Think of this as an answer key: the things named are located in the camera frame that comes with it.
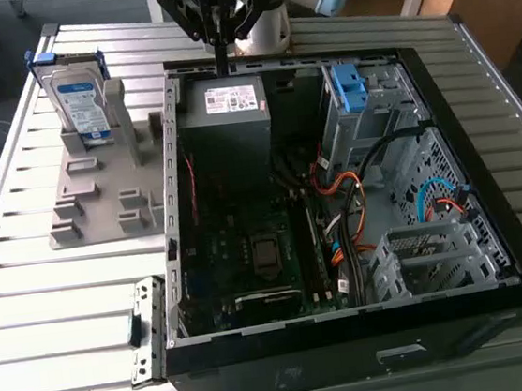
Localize orange wire with black plug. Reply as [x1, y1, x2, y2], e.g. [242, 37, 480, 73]
[425, 198, 470, 225]

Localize black RAM stick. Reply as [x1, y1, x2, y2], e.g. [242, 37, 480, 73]
[300, 187, 335, 302]
[286, 188, 321, 306]

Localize green motherboard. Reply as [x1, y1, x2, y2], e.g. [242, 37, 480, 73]
[159, 121, 351, 338]

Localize CPU socket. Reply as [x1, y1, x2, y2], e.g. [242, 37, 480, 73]
[247, 232, 285, 282]

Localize silver slot cover bracket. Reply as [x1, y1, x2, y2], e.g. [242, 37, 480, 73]
[118, 273, 178, 390]

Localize thick black cable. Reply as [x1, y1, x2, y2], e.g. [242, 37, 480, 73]
[329, 125, 448, 309]

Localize silver disk bay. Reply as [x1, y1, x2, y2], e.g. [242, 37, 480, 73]
[363, 213, 513, 302]

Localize black open PC case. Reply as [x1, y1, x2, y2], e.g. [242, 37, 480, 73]
[128, 20, 522, 391]

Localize red twisted wire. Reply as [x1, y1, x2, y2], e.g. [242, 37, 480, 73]
[183, 153, 202, 228]

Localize black graphics card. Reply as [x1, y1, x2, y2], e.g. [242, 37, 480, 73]
[222, 286, 306, 326]

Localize grey power supply unit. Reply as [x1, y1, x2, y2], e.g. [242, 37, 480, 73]
[171, 71, 280, 201]

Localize blue wire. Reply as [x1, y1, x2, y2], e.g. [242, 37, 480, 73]
[413, 173, 476, 226]

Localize grey parts rack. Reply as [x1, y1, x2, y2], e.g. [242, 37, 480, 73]
[30, 73, 177, 251]

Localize orange yellow wire bundle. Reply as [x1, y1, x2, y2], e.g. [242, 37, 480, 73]
[312, 169, 378, 269]

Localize hard disk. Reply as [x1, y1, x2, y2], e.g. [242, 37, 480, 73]
[23, 41, 117, 149]

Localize silver drive cage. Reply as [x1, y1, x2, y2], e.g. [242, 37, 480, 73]
[311, 52, 437, 171]

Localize blue plastic drive latch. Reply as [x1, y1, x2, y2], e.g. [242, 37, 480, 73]
[329, 60, 370, 115]

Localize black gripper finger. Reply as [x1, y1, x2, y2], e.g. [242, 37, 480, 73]
[216, 0, 294, 76]
[156, 0, 226, 83]

